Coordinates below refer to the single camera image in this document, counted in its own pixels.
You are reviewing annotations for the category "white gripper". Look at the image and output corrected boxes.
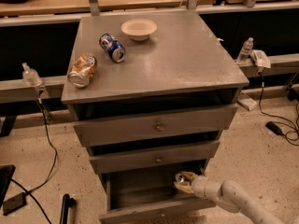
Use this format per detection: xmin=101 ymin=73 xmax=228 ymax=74
xmin=174 ymin=171 xmax=219 ymax=200

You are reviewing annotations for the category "redbull can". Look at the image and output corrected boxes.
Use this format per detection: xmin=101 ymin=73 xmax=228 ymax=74
xmin=174 ymin=173 xmax=184 ymax=189

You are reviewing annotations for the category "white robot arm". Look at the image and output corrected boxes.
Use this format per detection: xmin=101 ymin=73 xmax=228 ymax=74
xmin=174 ymin=171 xmax=286 ymax=224

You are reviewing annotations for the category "grey bottom drawer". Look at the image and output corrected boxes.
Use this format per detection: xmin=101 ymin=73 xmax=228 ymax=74
xmin=99 ymin=161 xmax=215 ymax=224

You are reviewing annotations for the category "grey drawer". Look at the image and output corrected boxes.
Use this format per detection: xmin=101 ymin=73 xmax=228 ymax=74
xmin=90 ymin=140 xmax=220 ymax=174
xmin=74 ymin=104 xmax=237 ymax=147
xmin=99 ymin=161 xmax=215 ymax=224

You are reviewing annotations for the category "grey middle drawer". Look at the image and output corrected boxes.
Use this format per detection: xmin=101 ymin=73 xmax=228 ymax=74
xmin=90 ymin=140 xmax=220 ymax=174

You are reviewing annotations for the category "grey wooden drawer cabinet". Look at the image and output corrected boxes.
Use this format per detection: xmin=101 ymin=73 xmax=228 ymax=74
xmin=61 ymin=9 xmax=250 ymax=224

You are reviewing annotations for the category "grey top drawer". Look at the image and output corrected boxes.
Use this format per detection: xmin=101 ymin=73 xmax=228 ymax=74
xmin=74 ymin=104 xmax=237 ymax=147

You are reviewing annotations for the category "black stand bottom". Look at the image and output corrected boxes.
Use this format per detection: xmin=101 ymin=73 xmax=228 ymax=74
xmin=59 ymin=194 xmax=77 ymax=224

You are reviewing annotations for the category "crushed gold can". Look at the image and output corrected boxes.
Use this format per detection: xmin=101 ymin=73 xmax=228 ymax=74
xmin=67 ymin=52 xmax=97 ymax=88

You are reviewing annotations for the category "blue pepsi can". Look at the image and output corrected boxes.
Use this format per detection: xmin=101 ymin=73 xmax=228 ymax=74
xmin=99 ymin=33 xmax=126 ymax=63

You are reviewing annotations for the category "grey block on floor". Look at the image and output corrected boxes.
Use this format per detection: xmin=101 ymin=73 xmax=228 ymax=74
xmin=237 ymin=93 xmax=257 ymax=111

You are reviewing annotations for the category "black power adapter right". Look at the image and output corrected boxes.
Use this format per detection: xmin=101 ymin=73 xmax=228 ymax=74
xmin=265 ymin=121 xmax=283 ymax=135

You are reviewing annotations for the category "clear water bottle right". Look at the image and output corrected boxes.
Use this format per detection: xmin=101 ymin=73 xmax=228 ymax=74
xmin=236 ymin=37 xmax=253 ymax=64

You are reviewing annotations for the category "white paper bowl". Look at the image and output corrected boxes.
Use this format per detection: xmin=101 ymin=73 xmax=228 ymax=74
xmin=121 ymin=19 xmax=157 ymax=41

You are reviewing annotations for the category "black box on floor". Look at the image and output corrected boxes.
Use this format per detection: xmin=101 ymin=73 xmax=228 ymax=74
xmin=3 ymin=192 xmax=26 ymax=216

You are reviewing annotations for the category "black monitor edge left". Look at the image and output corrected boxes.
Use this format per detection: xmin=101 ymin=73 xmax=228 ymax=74
xmin=0 ymin=165 xmax=16 ymax=207

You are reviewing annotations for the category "black cable right floor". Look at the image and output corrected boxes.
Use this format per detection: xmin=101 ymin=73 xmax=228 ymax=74
xmin=257 ymin=72 xmax=299 ymax=147

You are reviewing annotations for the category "black cable floor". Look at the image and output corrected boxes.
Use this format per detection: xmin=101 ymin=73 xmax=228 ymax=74
xmin=10 ymin=91 xmax=59 ymax=224
xmin=257 ymin=72 xmax=299 ymax=147

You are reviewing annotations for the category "white packet on rail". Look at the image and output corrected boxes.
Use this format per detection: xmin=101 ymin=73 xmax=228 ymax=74
xmin=250 ymin=49 xmax=271 ymax=68

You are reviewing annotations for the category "black cable left floor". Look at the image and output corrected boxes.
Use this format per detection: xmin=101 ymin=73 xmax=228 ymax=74
xmin=10 ymin=91 xmax=59 ymax=224

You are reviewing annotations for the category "clear bottle on left rail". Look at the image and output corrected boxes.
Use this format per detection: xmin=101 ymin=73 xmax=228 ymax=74
xmin=21 ymin=63 xmax=43 ymax=87

